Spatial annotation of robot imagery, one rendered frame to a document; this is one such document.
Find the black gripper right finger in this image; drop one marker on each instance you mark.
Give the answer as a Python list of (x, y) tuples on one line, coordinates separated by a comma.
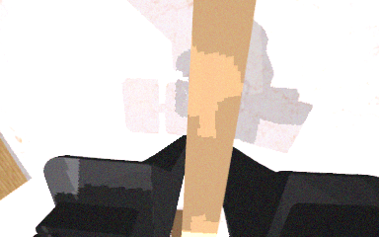
[(258, 199)]

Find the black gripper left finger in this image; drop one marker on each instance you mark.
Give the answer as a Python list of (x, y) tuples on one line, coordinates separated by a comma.
[(152, 186)]

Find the long tan wooden rail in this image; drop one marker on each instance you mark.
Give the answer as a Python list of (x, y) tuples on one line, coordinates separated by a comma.
[(220, 39)]

